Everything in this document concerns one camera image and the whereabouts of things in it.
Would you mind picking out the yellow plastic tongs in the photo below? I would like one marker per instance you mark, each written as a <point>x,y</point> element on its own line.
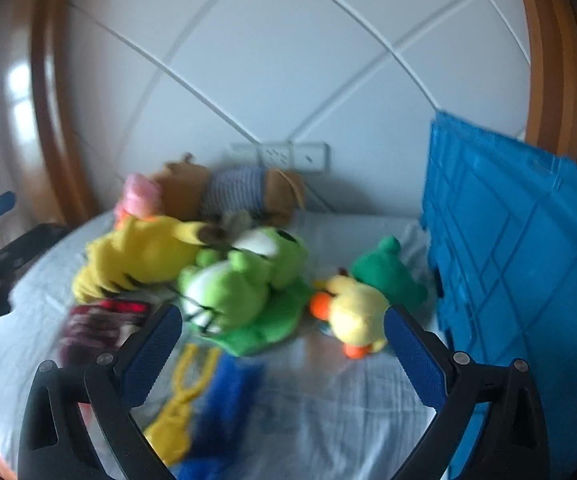
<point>173,420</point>

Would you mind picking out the wooden headboard pillar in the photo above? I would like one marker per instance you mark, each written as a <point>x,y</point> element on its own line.
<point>553,60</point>
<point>53,110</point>

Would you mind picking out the white wall socket strip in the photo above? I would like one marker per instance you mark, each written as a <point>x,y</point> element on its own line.
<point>278,156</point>

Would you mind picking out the pink plush toy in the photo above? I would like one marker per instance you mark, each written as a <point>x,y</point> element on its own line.
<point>141,195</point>

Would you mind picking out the dark green plush toy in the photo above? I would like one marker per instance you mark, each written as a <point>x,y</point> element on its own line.
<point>383,270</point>

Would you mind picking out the blue fuzzy cloth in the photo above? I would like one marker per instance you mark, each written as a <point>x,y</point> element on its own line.
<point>228,400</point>

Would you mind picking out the yellow duck plush toy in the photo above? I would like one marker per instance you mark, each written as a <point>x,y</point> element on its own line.
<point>356,315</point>

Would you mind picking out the blue plastic crate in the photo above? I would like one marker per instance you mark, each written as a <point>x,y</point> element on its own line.
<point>508,260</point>

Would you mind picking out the green frog plush toy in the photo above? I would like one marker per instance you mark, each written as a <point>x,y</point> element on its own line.
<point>238,285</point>

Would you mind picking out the brown teddy bear striped shirt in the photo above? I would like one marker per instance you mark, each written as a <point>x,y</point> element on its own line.
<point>233,190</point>

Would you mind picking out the white bed sheet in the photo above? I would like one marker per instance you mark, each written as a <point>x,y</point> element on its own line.
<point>318,410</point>

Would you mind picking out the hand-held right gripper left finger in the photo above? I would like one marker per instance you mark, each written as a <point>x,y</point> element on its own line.
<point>151,355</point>

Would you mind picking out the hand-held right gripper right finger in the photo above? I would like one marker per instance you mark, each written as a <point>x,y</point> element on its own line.
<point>413,360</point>

